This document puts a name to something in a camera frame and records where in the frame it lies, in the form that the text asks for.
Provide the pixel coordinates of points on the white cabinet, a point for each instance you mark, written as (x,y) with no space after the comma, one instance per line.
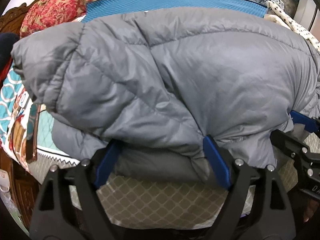
(307,15)

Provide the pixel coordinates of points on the wooden nightstand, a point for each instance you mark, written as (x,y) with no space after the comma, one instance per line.
(23,187)

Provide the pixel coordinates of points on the white black-spotted fleece garment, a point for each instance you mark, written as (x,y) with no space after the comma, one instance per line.
(277,15)

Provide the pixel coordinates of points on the white floral fleece blanket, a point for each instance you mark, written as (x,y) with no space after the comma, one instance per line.
(21,115)

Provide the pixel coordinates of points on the white power bank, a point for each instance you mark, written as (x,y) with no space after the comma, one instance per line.
(24,100)

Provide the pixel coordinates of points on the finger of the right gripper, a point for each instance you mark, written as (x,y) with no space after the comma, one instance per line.
(311,124)

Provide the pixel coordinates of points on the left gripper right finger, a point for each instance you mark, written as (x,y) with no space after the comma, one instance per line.
(257,205)

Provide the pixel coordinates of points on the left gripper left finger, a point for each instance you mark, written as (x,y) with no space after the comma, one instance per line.
(53,215)

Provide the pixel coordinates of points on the teal white patterned pillow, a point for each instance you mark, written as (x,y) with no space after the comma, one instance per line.
(12,87)

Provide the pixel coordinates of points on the carved wooden headboard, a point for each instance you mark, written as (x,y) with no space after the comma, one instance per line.
(19,18)

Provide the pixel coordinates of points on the brown cardboard box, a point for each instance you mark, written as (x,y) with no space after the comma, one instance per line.
(17,134)

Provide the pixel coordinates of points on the grey puffer jacket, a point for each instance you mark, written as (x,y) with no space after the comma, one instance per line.
(175,84)

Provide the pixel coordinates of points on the dark navy folded garment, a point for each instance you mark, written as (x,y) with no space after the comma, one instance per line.
(7,41)

